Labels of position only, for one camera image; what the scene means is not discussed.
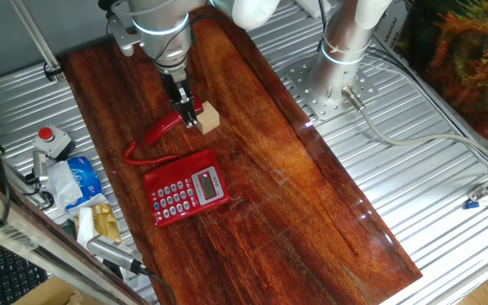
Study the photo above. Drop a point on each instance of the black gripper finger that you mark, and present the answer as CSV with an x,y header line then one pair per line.
x,y
175,107
190,112

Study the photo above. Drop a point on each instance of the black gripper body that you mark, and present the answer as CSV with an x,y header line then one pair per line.
x,y
173,82

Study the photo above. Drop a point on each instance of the red telephone handset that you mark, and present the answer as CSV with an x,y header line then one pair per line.
x,y
159,129

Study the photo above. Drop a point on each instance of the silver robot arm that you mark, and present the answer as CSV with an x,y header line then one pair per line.
x,y
163,21

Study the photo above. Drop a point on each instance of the red telephone base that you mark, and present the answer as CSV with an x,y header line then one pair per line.
x,y
176,195

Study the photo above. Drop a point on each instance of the small wooden block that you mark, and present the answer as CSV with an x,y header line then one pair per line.
x,y
208,118

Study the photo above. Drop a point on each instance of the blue tissue pack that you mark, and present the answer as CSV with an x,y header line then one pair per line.
x,y
85,178

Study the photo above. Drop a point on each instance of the emergency stop button box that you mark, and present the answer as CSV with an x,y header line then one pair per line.
x,y
52,141

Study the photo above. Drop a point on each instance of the dark wooden board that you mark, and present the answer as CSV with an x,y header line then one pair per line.
x,y
290,190

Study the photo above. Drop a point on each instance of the gold snack packet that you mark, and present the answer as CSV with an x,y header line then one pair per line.
x,y
107,222

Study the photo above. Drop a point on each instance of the white crumpled tissue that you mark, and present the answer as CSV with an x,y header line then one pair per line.
x,y
62,186

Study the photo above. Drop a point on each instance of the white printed sign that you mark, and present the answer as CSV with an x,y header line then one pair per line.
x,y
390,29

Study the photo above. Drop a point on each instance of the cardboard box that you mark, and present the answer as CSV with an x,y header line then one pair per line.
x,y
49,294

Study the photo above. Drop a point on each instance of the black keyboard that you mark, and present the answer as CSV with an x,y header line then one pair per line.
x,y
11,275

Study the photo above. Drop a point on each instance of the colourful patterned cloth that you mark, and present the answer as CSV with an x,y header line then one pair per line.
x,y
468,63

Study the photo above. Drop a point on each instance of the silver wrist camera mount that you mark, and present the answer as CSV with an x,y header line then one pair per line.
x,y
121,36

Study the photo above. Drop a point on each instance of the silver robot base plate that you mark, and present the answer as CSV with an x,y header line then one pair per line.
x,y
312,93

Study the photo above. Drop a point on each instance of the thin aluminium post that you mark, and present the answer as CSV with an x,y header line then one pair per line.
x,y
36,38

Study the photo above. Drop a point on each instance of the small silver camera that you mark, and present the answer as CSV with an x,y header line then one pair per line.
x,y
40,167

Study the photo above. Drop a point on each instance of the aluminium frame beam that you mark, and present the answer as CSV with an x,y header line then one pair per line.
x,y
36,245

